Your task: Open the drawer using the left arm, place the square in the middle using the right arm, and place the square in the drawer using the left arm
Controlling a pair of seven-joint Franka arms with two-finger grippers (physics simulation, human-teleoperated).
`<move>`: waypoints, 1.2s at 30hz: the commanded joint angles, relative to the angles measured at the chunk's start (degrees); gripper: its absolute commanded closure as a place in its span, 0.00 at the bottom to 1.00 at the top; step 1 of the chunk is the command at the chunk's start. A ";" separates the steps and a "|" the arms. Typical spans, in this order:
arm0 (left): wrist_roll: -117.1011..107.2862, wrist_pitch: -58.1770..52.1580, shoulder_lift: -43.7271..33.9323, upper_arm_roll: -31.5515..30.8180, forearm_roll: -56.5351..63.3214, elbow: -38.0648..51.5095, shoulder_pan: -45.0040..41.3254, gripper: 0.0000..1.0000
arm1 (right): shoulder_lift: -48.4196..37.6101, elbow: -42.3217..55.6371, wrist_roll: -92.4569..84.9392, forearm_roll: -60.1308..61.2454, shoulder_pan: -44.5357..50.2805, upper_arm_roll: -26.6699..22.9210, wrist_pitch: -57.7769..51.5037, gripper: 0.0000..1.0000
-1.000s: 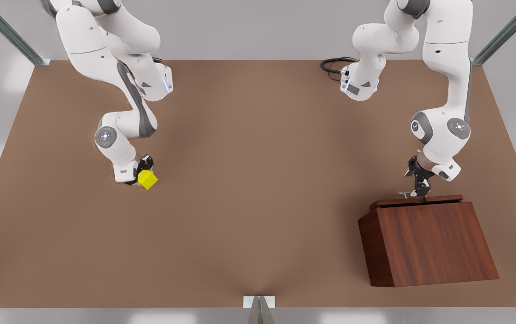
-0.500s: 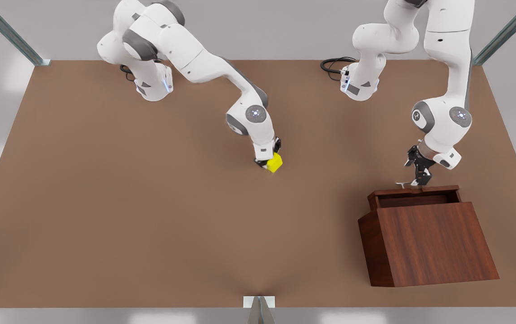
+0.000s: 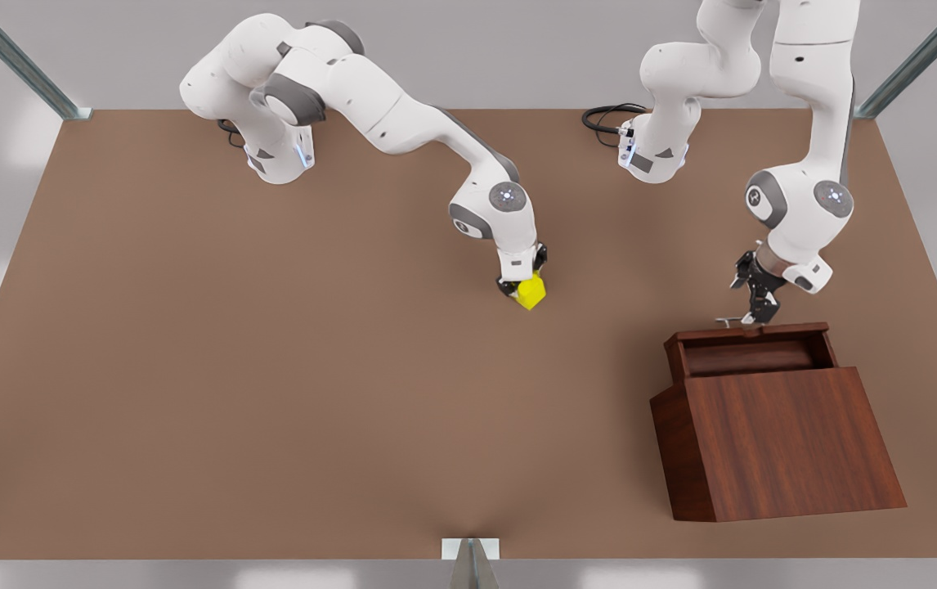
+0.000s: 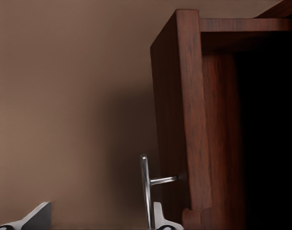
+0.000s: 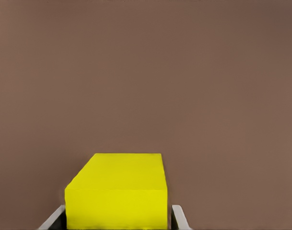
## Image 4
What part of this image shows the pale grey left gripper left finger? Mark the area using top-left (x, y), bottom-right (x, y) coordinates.
top-left (0, 201), bottom-right (52, 230)

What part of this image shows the dark red wooden drawer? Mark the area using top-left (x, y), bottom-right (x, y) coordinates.
top-left (150, 8), bottom-right (292, 230)

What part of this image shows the dark red wooden cabinet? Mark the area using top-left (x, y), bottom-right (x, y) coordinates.
top-left (255, 0), bottom-right (292, 19)

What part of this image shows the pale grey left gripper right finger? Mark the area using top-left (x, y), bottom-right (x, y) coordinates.
top-left (152, 202), bottom-right (185, 230)

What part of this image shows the silver drawer handle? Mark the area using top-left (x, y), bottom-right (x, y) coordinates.
top-left (139, 153), bottom-right (180, 230)

